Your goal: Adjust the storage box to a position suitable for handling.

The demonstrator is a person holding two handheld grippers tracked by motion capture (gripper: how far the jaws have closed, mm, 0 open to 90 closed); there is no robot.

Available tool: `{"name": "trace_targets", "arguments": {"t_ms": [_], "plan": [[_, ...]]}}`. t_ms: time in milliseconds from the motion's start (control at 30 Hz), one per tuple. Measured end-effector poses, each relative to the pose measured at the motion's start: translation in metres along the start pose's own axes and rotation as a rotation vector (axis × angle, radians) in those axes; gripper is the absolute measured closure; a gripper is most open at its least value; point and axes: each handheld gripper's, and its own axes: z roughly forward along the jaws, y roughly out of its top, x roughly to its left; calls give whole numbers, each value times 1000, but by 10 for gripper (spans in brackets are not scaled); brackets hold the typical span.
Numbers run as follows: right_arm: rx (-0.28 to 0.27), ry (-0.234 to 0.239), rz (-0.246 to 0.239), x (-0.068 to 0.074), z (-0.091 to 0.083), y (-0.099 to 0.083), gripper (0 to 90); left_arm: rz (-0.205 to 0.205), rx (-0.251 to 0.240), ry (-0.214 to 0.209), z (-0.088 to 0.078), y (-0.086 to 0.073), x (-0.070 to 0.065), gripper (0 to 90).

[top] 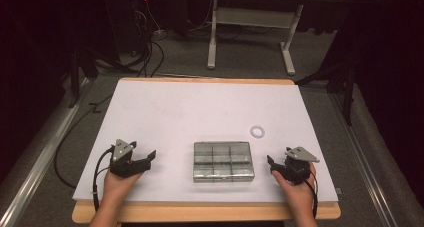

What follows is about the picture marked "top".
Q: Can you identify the desk with white frame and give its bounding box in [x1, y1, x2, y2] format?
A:
[206, 0, 349, 77]

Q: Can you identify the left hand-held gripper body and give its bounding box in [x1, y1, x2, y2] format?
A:
[109, 139, 152, 179]

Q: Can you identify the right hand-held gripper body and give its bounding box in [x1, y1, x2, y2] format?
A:
[281, 146, 320, 185]

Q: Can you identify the clear plastic compartment box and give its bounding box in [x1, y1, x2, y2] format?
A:
[192, 141, 256, 184]

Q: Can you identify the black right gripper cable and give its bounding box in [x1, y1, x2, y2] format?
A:
[289, 160, 320, 220]

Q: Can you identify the person's right hand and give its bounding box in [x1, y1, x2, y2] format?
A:
[271, 162, 318, 212]

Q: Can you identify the white table mat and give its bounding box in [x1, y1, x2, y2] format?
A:
[72, 79, 339, 204]

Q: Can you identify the person's left hand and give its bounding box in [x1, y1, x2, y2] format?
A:
[102, 168, 145, 205]

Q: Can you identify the bundle of black cables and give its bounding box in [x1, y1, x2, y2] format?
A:
[129, 0, 166, 78]

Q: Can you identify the white cable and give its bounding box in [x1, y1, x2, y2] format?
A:
[145, 1, 169, 42]

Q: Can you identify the black floor cable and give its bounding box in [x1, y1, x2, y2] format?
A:
[53, 93, 115, 190]

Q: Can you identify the white ring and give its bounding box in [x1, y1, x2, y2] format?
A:
[249, 125, 266, 139]

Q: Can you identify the black metal stand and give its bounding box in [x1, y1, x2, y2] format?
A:
[294, 61, 356, 127]
[67, 36, 101, 109]

